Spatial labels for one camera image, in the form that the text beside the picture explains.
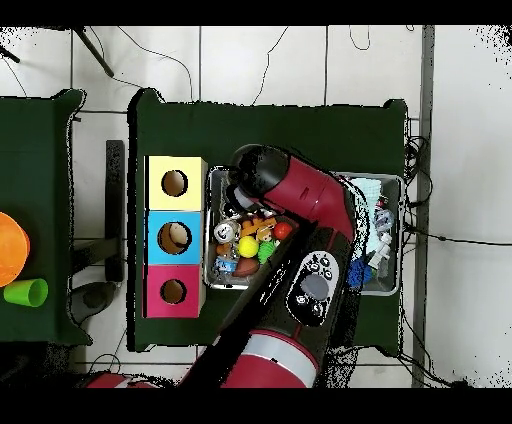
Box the mint green waffle cloth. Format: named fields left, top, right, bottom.
left=351, top=177, right=381, bottom=257

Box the wooden three-hole box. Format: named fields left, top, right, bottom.
left=143, top=155, right=208, bottom=319

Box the silver mesh bin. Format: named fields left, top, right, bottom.
left=203, top=166, right=403, bottom=297

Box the orange toy brick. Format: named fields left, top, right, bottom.
left=240, top=215, right=278, bottom=237

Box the yellow ball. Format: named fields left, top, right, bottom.
left=237, top=235, right=260, bottom=258

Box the crushed can with gold print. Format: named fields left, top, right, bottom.
left=213, top=219, right=241, bottom=244

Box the green fuzzy toy with eyes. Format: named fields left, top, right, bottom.
left=257, top=239, right=279, bottom=265

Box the brown toy football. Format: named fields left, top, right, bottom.
left=232, top=256, right=260, bottom=278

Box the crushed bottle with blue label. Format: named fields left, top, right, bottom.
left=213, top=255, right=240, bottom=275

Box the dark green tablecloth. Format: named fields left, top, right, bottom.
left=127, top=88, right=409, bottom=357
left=0, top=88, right=93, bottom=346

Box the small blue spiky ball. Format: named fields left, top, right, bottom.
left=346, top=257, right=375, bottom=289

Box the silver toy figure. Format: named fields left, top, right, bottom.
left=367, top=231, right=395, bottom=270

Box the grey floor base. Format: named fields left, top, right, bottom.
left=67, top=280, right=118, bottom=325

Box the green plastic cup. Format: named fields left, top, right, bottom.
left=3, top=278, right=49, bottom=308

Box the orange bowl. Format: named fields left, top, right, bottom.
left=0, top=211, right=31, bottom=288

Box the black floor cable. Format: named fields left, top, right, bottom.
left=403, top=223, right=512, bottom=247

